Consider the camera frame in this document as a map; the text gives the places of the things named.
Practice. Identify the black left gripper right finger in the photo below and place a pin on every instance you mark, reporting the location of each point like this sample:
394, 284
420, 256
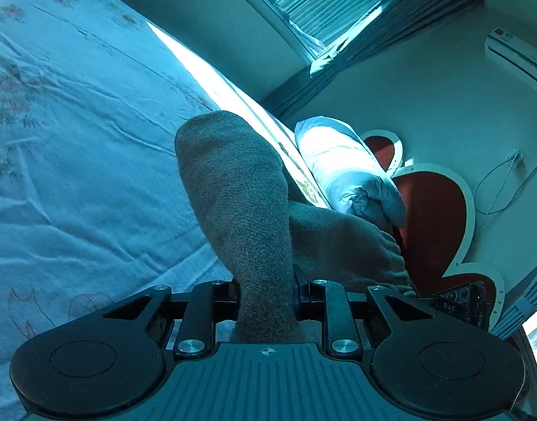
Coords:
419, 361

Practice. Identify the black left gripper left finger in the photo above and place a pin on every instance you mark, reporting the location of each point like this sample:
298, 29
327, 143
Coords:
111, 359

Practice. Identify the grey fleece pant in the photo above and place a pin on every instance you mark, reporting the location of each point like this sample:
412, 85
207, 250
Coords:
252, 214

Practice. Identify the red heart-shaped headboard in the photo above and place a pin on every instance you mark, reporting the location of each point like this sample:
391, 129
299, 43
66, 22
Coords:
440, 225

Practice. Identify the light blue embroidered bed sheet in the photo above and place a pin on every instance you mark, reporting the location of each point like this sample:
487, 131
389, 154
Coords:
92, 208

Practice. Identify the folded light blue duvet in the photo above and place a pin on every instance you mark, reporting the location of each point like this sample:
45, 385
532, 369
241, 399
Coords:
348, 173

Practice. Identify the dark blue curtain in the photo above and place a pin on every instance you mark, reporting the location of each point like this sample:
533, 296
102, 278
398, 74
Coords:
383, 26

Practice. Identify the white wall air conditioner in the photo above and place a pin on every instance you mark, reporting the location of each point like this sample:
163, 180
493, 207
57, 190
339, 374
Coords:
514, 55

